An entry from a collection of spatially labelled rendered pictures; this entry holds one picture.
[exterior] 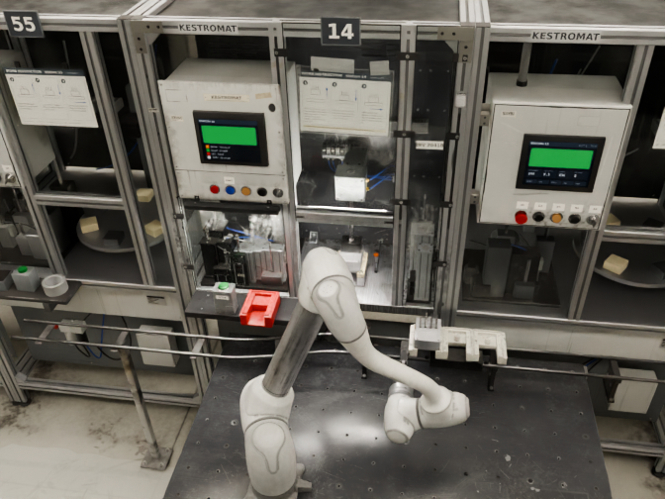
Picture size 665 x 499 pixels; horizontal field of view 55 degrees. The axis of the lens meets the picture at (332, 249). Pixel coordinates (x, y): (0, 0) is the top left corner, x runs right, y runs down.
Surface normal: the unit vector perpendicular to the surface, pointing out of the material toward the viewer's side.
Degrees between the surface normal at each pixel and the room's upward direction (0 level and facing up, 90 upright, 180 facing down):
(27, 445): 0
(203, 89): 90
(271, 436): 6
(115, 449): 0
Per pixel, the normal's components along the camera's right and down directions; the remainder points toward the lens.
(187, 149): -0.15, 0.58
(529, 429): -0.03, -0.80
